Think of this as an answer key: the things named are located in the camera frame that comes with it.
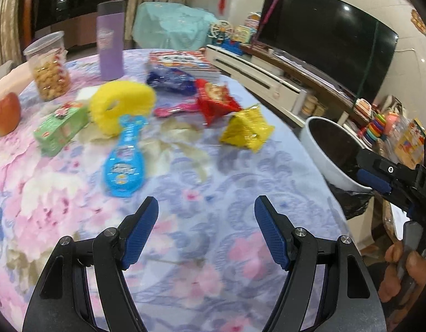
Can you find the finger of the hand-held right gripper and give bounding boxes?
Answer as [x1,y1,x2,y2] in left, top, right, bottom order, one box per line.
[355,148,421,180]
[359,169,415,214]

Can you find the dark wooden glass door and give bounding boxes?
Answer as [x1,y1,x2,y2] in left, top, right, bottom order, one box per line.
[25,0,131,51]

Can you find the ferris wheel toy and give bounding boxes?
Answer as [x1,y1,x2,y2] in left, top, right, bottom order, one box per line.
[207,20,236,42]

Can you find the pink stick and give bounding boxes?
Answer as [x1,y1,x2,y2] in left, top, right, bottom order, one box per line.
[257,0,287,44]

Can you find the blue plastic wrapper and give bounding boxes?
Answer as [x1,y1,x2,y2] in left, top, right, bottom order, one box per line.
[146,69,196,94]

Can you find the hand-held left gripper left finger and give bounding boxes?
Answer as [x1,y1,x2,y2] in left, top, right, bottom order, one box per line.
[22,196,160,332]

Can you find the person's right hand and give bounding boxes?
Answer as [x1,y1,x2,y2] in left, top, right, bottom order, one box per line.
[379,241,426,307]

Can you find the yellow foam ring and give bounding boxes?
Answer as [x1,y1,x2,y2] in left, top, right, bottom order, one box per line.
[89,81,157,136]

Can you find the apple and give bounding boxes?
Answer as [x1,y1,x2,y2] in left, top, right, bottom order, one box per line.
[0,92,22,136]

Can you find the stacked beige containers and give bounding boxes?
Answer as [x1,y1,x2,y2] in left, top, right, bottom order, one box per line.
[301,95,319,117]

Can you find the red paper wall decoration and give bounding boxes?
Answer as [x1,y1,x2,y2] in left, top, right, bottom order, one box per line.
[411,8,426,35]

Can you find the pink wrapper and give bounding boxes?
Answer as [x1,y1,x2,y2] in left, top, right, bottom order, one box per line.
[154,102,202,118]

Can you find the teal covered furniture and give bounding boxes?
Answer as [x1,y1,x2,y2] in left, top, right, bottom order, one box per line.
[133,1,219,51]

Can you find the clear plastic snack jar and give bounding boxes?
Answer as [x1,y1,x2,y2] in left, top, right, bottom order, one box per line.
[23,31,72,102]

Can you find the rainbow stacking ring toy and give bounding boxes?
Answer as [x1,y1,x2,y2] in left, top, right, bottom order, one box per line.
[360,112,387,142]

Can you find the red snack packet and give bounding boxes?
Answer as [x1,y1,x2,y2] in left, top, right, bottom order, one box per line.
[195,78,242,125]

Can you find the pink sofa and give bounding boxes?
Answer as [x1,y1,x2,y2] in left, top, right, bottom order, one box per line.
[0,60,34,98]

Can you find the white bin with black bag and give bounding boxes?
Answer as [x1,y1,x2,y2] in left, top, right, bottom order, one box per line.
[299,116,377,221]

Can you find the white television cabinet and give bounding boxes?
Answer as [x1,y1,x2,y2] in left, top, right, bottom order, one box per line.
[204,43,359,129]

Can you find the purple bottle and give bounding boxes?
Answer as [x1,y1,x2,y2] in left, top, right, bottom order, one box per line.
[96,0,126,80]

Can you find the striped gold curtain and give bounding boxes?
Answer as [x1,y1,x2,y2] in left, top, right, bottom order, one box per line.
[124,0,162,43]
[0,0,27,70]

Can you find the black television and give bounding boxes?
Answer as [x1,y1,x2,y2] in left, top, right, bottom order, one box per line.
[258,0,400,103]

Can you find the blue toy base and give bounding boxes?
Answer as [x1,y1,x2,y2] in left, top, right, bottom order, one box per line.
[222,38,243,55]

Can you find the blue paddle-shaped package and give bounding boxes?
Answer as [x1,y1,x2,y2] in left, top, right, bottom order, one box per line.
[102,114,148,198]

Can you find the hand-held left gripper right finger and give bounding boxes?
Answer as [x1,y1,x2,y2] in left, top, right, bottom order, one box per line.
[254,196,386,332]

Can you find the green carton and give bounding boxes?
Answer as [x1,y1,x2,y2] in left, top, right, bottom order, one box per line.
[33,102,91,157]

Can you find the yellow toy box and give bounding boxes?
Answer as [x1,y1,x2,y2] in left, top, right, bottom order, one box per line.
[394,117,426,167]

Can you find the colourful toy box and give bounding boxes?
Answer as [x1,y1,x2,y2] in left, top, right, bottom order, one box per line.
[232,12,262,44]

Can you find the yellow snack packet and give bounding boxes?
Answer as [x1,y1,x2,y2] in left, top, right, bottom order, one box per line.
[219,105,274,153]

